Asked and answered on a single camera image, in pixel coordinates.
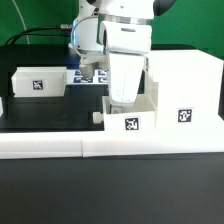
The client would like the white rear drawer box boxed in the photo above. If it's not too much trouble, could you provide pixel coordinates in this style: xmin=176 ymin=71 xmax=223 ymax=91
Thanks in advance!
xmin=11 ymin=67 xmax=67 ymax=97

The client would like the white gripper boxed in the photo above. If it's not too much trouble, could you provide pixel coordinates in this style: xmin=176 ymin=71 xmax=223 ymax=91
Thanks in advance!
xmin=108 ymin=53 xmax=144 ymax=114

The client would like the black cable bundle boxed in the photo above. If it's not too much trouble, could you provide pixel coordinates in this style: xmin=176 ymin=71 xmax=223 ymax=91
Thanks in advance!
xmin=5 ymin=23 xmax=75 ymax=46

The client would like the white drawer cabinet frame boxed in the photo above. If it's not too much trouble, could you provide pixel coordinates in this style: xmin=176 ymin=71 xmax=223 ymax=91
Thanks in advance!
xmin=145 ymin=50 xmax=224 ymax=131

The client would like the white drawer box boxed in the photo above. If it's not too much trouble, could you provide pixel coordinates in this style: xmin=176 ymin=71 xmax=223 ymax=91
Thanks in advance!
xmin=93 ymin=94 xmax=156 ymax=133
xmin=11 ymin=67 xmax=67 ymax=97

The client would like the white marker sheet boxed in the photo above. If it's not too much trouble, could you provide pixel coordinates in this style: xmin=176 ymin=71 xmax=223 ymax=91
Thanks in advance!
xmin=67 ymin=69 xmax=108 ymax=85

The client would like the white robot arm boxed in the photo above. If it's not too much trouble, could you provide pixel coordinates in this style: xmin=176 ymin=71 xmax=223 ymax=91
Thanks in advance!
xmin=70 ymin=0 xmax=177 ymax=113

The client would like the white front barrier rail left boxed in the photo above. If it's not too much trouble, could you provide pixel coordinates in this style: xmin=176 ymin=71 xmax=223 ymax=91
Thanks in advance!
xmin=0 ymin=132 xmax=83 ymax=159

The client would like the white thin cable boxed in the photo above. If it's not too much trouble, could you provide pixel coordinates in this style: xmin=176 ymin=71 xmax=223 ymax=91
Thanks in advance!
xmin=11 ymin=0 xmax=31 ymax=45

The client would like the white front barrier rail right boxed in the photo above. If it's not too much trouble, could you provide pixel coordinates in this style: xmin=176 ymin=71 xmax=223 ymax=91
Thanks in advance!
xmin=82 ymin=130 xmax=224 ymax=157

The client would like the white barrier rail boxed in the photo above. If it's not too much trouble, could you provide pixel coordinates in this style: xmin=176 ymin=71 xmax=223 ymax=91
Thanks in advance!
xmin=82 ymin=130 xmax=224 ymax=157
xmin=0 ymin=132 xmax=83 ymax=159

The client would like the white front drawer box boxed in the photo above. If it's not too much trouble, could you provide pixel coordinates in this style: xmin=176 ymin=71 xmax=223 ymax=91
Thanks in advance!
xmin=93 ymin=94 xmax=156 ymax=133

